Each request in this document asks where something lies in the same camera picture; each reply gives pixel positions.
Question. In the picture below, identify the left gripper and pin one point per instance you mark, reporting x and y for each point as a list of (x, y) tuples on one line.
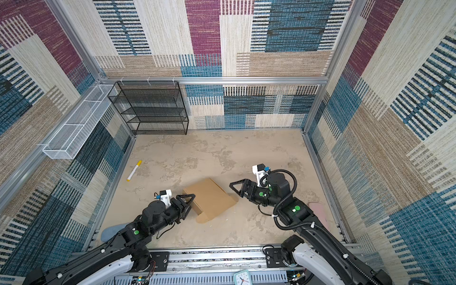
[(182, 207)]

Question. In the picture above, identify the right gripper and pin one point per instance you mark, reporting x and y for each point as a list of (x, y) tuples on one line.
[(249, 191)]

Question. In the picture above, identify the brown cardboard box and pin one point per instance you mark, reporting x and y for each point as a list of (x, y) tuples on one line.
[(210, 200)]

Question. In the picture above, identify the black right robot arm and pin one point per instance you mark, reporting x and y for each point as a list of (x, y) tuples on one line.
[(312, 246)]

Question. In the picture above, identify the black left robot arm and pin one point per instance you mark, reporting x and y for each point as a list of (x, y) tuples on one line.
[(125, 251)]

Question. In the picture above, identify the yellow white marker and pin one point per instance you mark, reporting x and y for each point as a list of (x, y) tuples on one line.
[(134, 170)]

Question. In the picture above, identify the pink eraser block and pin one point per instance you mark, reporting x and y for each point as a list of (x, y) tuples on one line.
[(319, 210)]

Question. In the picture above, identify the small teal clock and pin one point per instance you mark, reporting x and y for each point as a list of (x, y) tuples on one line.
[(242, 278)]

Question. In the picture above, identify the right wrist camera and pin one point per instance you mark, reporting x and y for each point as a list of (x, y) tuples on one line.
[(260, 171)]

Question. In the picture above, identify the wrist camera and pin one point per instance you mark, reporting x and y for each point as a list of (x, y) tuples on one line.
[(164, 196), (260, 171)]

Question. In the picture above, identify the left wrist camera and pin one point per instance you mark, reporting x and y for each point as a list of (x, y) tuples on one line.
[(164, 196)]

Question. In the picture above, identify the aluminium mounting rail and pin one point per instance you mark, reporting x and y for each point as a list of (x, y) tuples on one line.
[(216, 266)]

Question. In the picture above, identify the black wire mesh shelf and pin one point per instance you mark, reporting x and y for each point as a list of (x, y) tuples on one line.
[(151, 107)]

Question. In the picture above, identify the white wire mesh basket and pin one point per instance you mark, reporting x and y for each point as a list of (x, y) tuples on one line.
[(74, 133)]

